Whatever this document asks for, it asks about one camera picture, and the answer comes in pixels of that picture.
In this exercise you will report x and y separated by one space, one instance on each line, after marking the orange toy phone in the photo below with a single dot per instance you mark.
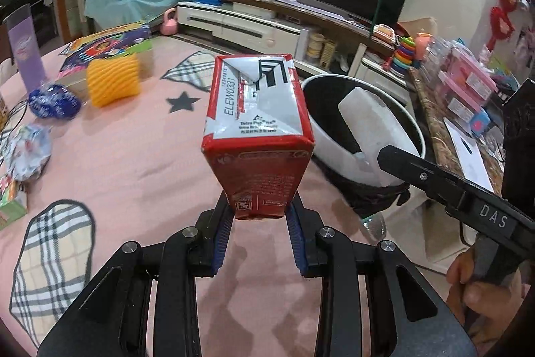
383 33

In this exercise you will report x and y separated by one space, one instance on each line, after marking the pink kettlebell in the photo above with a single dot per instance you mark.
169 24

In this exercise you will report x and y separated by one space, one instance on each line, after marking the white foam block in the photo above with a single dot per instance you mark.
368 122

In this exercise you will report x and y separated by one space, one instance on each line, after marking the pink storage boxes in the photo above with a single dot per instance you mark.
468 85

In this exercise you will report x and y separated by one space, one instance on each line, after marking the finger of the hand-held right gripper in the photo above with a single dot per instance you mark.
418 173

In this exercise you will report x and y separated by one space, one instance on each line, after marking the large yellow ribbed cylinder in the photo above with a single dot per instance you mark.
113 81

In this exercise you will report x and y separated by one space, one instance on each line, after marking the person's right hand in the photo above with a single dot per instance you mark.
480 298

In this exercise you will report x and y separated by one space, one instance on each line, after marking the green small box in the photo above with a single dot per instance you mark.
12 202

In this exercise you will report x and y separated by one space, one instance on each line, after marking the foil wrapper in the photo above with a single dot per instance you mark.
29 152

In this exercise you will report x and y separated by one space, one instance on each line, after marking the white paper sheet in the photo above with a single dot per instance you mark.
468 156

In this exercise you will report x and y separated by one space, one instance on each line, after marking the purple water bottle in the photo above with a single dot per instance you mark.
27 51

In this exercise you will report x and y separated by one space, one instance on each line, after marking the clear plastic bottle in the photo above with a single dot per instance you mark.
374 225

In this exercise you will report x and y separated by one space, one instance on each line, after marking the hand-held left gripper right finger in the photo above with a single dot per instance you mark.
296 240

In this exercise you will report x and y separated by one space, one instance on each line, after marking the stacked jars in stand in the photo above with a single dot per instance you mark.
316 45

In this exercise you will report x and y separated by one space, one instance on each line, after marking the red drink carton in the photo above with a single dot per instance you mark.
255 131

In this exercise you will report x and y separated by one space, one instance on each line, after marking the blue wrapper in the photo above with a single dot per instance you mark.
54 102

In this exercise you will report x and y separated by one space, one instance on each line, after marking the brown marble table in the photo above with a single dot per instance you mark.
434 118

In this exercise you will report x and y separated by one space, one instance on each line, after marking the rainbow stacking rings toy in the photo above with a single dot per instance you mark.
404 54

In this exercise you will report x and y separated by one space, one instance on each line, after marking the colourful puzzle box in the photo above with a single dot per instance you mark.
108 45

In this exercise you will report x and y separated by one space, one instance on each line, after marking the brown cardboard sheet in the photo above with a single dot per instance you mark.
418 28

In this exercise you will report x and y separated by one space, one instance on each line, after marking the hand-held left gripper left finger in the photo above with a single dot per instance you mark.
219 240

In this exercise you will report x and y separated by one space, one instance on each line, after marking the white round bin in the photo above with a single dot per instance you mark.
330 148

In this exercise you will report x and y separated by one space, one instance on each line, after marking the white television stand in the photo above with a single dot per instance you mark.
238 24

